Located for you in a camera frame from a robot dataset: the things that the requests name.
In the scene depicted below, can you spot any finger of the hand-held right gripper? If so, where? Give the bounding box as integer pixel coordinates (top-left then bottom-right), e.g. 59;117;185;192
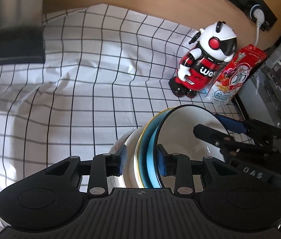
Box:
193;124;255;153
214;113;281;142

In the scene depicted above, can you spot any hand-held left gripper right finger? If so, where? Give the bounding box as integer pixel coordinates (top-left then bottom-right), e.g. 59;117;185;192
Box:
157;144;241;195

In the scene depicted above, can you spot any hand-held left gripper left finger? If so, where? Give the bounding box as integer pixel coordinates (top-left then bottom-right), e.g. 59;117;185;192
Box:
45;144;127;196

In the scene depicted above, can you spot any white bowl with gold rim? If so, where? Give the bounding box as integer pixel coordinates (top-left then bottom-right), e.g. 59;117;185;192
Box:
134;108;171;189

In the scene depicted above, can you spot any blue bowl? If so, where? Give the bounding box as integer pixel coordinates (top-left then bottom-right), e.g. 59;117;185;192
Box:
144;105;232;189

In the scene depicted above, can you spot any red cereal bag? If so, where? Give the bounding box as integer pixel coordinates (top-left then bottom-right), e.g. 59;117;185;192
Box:
203;44;268;106

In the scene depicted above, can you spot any panda robot toy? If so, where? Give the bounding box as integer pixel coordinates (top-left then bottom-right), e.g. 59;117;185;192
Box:
169;20;238;98

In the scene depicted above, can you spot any white black checkered tablecloth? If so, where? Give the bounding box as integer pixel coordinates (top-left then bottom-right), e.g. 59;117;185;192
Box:
0;3;249;234

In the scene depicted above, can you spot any black monitor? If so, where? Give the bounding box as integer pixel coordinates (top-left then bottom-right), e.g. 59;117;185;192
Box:
0;0;46;67

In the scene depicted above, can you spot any white plug with cable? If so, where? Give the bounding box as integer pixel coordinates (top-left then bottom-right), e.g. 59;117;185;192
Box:
249;4;266;46

